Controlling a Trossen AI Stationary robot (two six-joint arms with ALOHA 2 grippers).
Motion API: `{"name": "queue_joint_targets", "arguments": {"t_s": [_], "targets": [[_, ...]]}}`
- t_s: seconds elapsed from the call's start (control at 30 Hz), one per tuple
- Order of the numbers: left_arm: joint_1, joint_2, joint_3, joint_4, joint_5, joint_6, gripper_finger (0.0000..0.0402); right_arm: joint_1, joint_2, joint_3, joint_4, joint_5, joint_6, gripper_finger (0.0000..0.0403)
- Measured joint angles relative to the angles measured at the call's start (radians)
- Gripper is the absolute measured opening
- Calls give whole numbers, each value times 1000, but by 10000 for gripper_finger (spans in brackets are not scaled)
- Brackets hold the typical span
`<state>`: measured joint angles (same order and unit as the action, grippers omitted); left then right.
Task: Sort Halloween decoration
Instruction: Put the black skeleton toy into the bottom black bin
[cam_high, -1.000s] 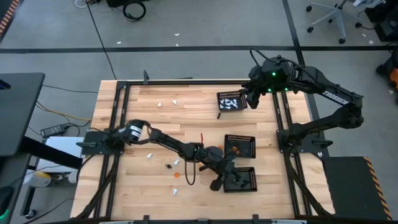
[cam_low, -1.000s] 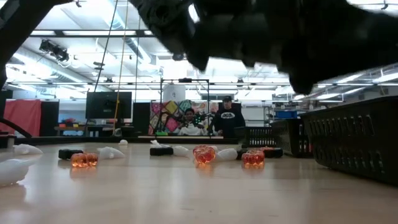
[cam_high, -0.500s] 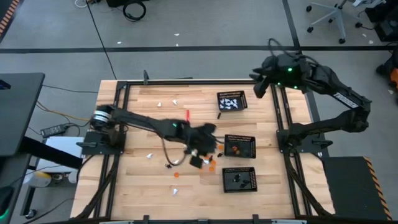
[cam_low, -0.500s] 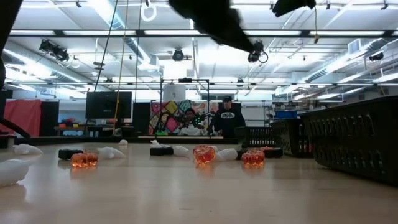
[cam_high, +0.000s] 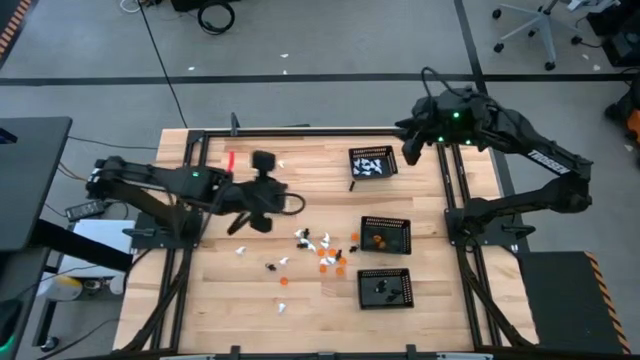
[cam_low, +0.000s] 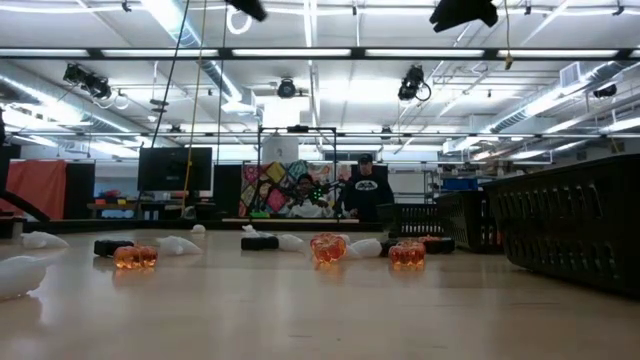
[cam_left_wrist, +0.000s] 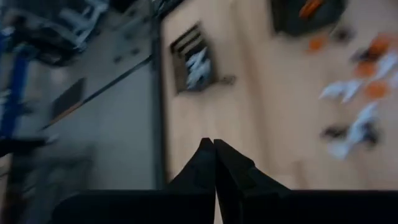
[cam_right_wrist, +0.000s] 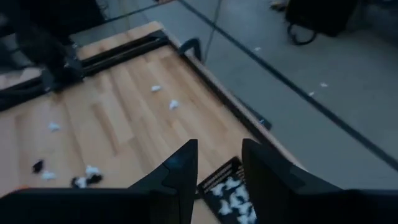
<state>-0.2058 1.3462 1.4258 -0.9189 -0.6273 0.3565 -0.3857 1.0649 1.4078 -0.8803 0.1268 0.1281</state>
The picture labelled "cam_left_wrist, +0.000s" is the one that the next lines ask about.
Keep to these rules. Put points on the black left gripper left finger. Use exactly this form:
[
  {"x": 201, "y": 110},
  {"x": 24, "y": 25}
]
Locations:
[{"x": 186, "y": 205}]

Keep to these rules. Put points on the black plastic mesh basket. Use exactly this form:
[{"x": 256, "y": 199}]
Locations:
[
  {"x": 286, "y": 21},
  {"x": 177, "y": 71}
]

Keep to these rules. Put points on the blue metal bar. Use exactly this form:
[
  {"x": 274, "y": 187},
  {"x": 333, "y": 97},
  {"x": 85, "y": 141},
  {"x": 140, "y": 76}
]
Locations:
[{"x": 14, "y": 93}]

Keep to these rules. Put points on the grey office chair base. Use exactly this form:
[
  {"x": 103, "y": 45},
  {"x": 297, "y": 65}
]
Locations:
[{"x": 84, "y": 18}]

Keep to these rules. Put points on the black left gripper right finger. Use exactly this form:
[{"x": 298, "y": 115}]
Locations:
[{"x": 248, "y": 205}]

